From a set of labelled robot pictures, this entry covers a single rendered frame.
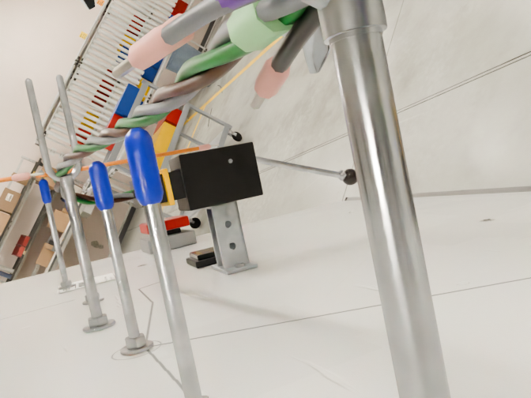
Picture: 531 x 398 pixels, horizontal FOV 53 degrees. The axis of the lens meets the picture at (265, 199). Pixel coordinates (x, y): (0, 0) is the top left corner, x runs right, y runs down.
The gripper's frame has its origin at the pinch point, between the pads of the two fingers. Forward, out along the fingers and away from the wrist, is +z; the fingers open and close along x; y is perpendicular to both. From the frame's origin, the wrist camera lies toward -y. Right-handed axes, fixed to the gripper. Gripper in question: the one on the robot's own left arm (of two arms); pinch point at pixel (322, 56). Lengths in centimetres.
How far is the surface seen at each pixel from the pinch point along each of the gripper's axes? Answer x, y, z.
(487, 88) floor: -178, -12, 37
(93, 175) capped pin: 25.5, 3.0, 1.4
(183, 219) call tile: -5.5, 19.1, 18.9
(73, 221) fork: 22.3, 7.9, 5.6
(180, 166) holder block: 12.6, 6.8, 5.5
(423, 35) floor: -242, 19, 23
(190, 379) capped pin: 32.7, -5.5, 4.5
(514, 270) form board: 19.0, -14.4, 7.2
